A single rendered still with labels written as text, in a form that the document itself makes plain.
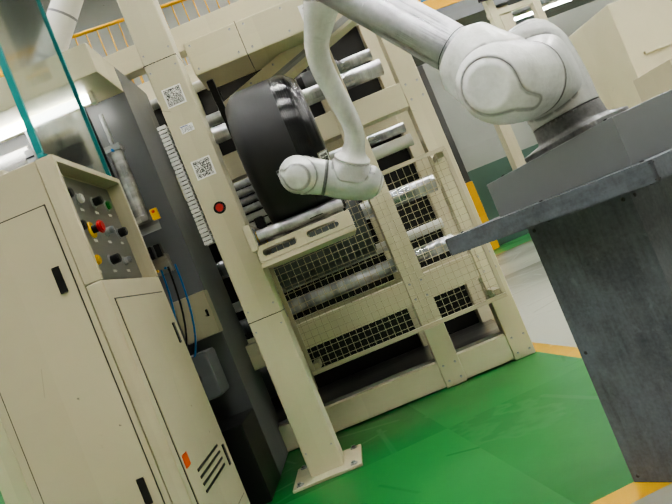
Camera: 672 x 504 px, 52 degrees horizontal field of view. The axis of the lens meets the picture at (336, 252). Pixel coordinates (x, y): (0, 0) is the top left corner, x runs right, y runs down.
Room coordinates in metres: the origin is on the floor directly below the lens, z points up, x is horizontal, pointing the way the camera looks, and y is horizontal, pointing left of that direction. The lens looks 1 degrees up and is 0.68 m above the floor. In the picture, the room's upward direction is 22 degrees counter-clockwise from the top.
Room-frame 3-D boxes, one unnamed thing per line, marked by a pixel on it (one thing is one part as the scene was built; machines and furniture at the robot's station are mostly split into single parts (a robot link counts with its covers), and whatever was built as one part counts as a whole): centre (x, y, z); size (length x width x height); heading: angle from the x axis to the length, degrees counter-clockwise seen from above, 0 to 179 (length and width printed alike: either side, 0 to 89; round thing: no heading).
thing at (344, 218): (2.48, 0.08, 0.83); 0.36 x 0.09 x 0.06; 89
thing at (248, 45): (2.91, -0.05, 1.71); 0.61 x 0.25 x 0.15; 89
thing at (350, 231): (2.62, 0.08, 0.80); 0.37 x 0.36 x 0.02; 179
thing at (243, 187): (3.00, 0.29, 1.05); 0.20 x 0.15 x 0.30; 89
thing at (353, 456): (2.60, 0.33, 0.01); 0.27 x 0.27 x 0.02; 89
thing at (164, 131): (2.57, 0.42, 1.19); 0.05 x 0.04 x 0.48; 179
